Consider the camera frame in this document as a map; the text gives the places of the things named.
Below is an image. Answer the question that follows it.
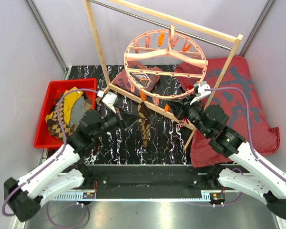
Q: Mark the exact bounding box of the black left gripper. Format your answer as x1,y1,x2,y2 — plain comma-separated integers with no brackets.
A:
92,104,141,139

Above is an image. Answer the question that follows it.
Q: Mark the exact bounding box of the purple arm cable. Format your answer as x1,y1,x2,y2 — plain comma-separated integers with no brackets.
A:
204,86,286,188
1,88,100,227

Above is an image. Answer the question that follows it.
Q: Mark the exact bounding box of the brown yellow argyle sock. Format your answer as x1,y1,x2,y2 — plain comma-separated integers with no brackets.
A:
45,103,78,141

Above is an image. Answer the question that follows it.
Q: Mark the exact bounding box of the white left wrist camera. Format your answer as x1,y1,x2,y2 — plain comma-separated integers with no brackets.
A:
97,91,117,113

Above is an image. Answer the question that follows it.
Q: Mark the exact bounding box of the grey sock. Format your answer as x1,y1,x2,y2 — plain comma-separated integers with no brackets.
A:
69,97,86,126

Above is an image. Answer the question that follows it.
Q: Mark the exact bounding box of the orange clothespin front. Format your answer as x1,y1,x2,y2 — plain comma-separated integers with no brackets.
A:
164,104,170,112

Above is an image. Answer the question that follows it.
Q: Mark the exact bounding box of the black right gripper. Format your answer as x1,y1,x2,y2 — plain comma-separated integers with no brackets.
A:
167,93,211,138

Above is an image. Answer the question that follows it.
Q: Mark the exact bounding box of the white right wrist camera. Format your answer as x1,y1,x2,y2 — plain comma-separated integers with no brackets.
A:
190,81,211,105

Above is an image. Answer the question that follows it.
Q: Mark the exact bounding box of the wooden drying rack frame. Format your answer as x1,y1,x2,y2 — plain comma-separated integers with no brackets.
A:
83,0,244,151

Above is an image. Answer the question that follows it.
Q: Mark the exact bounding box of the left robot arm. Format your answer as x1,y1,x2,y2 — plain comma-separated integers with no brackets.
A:
3,109,140,222

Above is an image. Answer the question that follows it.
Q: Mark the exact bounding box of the folded pink printed shirt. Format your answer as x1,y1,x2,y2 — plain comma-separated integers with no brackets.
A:
113,61,162,92

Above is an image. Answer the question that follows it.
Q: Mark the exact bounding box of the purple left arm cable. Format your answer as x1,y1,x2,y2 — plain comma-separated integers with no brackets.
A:
1,88,100,227

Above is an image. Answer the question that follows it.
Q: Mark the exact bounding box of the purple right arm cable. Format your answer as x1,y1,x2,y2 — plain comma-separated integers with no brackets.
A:
204,86,286,188

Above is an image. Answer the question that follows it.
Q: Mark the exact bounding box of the pink round clip hanger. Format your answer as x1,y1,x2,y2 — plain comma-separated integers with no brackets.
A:
123,24,208,100

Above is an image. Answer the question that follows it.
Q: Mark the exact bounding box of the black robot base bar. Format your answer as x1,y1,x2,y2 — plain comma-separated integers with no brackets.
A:
87,165,223,190

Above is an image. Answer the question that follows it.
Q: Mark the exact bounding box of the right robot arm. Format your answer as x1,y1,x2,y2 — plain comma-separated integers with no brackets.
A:
166,100,286,220

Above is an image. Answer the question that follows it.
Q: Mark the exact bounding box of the red blue patterned cloth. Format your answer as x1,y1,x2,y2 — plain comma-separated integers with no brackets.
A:
174,55,280,167

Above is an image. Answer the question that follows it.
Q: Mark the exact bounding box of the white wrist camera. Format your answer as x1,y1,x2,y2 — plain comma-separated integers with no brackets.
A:
190,81,211,105
97,91,117,113

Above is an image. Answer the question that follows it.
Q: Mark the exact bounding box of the pink clothespin front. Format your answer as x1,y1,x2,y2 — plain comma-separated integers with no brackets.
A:
153,98,159,106

